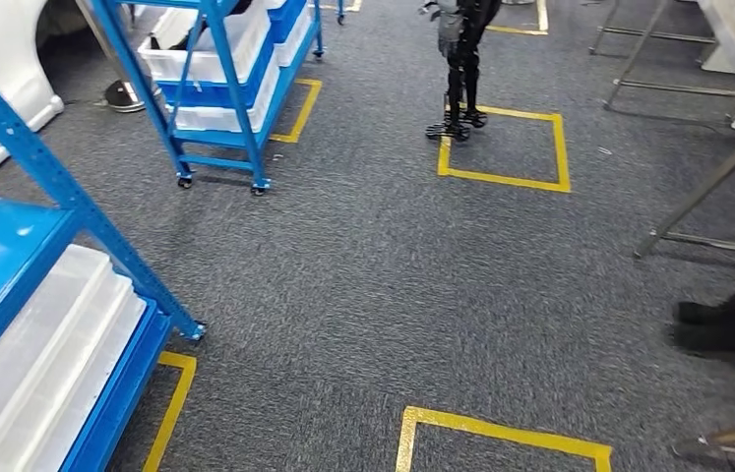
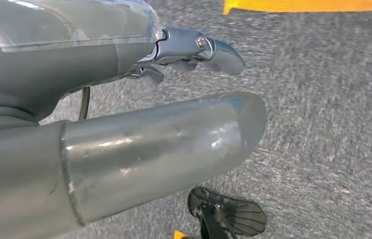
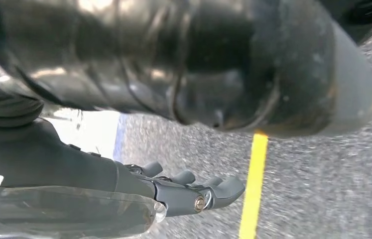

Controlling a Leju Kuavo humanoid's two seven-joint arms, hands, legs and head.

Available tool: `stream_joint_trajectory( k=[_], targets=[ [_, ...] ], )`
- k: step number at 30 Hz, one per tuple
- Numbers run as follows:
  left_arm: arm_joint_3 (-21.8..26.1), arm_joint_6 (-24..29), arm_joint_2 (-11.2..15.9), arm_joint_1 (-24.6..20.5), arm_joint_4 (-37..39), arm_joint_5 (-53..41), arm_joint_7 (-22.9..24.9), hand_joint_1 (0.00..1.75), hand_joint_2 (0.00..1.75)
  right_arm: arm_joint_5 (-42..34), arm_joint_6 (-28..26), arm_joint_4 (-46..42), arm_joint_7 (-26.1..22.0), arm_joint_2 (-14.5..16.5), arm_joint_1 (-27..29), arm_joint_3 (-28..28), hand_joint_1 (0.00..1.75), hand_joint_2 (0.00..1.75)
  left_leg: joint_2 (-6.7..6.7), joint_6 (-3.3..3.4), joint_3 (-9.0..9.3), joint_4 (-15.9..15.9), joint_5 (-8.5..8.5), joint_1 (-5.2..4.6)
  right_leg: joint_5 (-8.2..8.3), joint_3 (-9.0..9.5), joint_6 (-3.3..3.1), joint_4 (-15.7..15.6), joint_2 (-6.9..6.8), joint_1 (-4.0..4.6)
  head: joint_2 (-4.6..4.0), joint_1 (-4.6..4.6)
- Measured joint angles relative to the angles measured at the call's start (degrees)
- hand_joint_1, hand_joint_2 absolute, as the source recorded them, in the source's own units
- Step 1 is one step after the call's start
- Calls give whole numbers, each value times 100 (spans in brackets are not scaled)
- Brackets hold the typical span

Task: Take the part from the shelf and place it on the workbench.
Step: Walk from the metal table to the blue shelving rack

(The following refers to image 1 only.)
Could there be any silver metal pole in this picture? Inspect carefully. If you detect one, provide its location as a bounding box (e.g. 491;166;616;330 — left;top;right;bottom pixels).
73;0;135;89

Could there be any blue metal shelf rack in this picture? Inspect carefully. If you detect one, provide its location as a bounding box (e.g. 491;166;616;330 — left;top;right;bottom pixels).
0;35;207;472

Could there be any person's black shoe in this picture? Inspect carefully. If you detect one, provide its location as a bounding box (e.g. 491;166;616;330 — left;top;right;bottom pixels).
669;321;735;357

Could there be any round metal base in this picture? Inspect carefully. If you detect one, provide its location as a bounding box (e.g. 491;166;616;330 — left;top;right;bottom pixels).
103;79;163;114

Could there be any steel frame table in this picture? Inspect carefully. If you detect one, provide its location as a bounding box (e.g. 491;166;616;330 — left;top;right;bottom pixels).
588;0;735;112

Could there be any black humanoid robot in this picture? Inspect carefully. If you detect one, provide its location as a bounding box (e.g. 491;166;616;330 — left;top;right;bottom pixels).
417;0;504;144

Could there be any stainless steel side table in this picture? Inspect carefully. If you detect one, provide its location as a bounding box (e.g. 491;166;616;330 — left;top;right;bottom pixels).
633;0;735;260

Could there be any grey metal stand base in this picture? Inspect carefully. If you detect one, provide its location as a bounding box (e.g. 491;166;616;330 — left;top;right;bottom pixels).
671;420;735;465

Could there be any blue wheeled cart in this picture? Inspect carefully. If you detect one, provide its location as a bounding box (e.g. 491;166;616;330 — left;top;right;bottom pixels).
90;0;326;197

